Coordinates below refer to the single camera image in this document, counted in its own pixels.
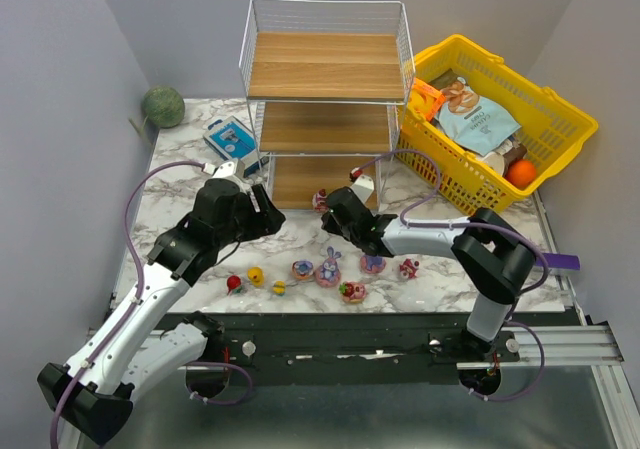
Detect orange fruit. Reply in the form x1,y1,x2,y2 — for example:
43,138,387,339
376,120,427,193
505,159,537,190

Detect pink bear lying toy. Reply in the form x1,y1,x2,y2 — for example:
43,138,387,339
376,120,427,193
398,258,420,280

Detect orange snack packet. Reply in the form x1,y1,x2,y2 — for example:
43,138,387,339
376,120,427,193
408,78,446,122

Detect yellow plastic basket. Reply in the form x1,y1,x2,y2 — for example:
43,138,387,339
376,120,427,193
396,34,598,215

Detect purple box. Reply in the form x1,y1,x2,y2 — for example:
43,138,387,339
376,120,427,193
542,253,581,272

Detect red ball toy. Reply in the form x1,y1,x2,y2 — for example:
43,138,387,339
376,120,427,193
226,275,244,295

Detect purple cable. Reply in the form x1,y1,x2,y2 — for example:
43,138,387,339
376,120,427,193
349,148,551,403
49,161,254,449

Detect yellow duck toy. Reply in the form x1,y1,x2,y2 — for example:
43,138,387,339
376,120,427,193
247,267,265,287

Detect green yarn ball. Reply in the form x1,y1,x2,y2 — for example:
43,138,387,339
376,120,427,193
141,86,185,129

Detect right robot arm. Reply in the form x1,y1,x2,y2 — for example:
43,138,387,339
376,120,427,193
322,187,542,354

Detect pink bear cake car toy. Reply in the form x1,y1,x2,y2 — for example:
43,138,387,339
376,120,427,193
312,189,328,214

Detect white wire wooden shelf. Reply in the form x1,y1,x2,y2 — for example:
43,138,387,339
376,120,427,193
239,0,415,210

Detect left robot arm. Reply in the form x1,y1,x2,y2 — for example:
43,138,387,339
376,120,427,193
37,178,285,445

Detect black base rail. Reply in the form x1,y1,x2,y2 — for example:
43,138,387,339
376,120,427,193
158,311,521,388

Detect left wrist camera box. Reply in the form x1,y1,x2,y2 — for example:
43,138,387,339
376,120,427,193
213,159,245,186

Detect purple unicorn pink donut toy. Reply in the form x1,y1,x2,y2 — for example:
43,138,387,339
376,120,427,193
360,254,387,274

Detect small yellow blue toy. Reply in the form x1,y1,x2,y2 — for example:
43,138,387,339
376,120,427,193
272,281,286,296

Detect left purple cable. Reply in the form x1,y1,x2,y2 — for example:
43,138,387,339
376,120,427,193
49,161,254,449

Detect purple bunny orange ring toy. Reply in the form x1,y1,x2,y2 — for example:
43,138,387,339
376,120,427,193
291,260,314,280

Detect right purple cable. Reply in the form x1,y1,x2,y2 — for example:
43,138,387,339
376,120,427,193
349,148,551,403

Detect purple bunny pink donut toy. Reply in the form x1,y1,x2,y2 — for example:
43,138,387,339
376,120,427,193
314,246,341,288

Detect blue razor box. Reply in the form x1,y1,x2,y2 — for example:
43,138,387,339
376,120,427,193
203,116,268,178

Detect pink bear strawberry tart toy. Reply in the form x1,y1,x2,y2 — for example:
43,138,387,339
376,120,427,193
339,282,367,304

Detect light blue snack bag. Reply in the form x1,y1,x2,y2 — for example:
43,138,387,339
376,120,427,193
430,70,521,156

